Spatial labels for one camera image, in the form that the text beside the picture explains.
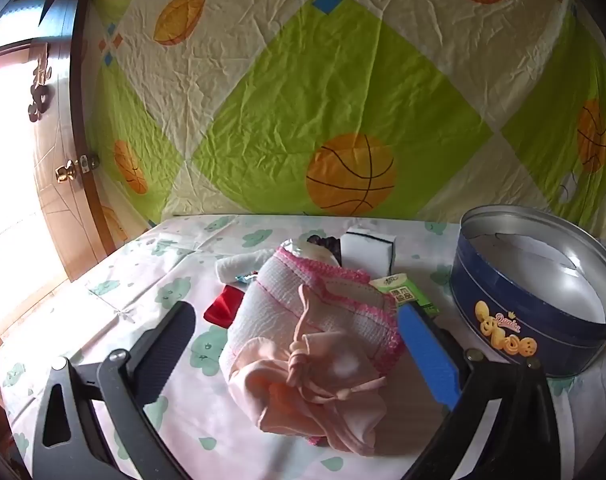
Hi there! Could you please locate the round blue cookie tin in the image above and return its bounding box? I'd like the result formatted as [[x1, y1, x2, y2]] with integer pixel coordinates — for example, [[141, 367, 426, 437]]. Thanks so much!
[[449, 205, 606, 380]]

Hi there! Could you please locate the peach cloth garment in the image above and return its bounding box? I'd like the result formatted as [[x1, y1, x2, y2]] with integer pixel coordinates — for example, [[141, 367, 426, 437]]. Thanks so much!
[[227, 282, 390, 457]]

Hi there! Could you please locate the brass door knob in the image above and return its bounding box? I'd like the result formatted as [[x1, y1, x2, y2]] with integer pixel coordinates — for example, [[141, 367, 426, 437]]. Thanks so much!
[[54, 153, 102, 184]]

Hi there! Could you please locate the cloud print tablecloth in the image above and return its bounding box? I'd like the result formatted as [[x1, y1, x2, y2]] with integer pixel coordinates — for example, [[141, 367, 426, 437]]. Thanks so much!
[[0, 214, 606, 480]]

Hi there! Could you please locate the white towel with pink trim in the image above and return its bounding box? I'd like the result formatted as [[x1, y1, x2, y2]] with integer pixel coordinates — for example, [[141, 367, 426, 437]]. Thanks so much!
[[218, 246, 404, 376]]

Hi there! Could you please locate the red satin pouch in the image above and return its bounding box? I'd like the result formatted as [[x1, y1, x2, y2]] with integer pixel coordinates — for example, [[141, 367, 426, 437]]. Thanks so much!
[[203, 285, 246, 331]]

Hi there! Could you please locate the wooden door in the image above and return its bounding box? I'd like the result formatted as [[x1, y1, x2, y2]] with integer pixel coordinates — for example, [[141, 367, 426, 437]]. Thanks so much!
[[0, 35, 121, 351]]

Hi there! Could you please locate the purple velvet scrunchie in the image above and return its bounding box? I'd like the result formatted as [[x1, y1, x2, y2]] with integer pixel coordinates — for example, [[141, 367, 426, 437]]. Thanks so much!
[[307, 232, 344, 266]]

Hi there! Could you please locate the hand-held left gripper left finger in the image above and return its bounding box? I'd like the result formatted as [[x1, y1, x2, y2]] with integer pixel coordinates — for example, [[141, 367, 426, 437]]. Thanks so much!
[[32, 301, 198, 480]]

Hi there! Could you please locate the white sock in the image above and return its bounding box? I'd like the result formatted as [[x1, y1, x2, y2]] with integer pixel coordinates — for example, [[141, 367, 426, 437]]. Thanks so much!
[[214, 252, 278, 286]]

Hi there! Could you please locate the white sponge block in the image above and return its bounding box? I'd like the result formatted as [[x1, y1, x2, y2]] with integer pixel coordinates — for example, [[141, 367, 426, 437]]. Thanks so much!
[[343, 226, 401, 286]]

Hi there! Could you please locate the green tissue packet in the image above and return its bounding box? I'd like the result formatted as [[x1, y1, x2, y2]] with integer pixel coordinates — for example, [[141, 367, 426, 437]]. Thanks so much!
[[368, 272, 441, 317]]

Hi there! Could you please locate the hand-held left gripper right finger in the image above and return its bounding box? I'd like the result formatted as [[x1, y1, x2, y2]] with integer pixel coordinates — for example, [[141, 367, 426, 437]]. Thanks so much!
[[395, 304, 564, 480]]

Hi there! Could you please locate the dark hanging door ornament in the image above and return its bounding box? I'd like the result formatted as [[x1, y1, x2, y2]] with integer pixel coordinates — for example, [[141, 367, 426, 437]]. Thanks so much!
[[27, 42, 51, 123]]

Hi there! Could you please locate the basketball print hanging sheet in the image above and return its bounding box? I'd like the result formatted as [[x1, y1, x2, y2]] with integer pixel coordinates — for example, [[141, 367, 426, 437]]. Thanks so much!
[[85, 0, 606, 241]]

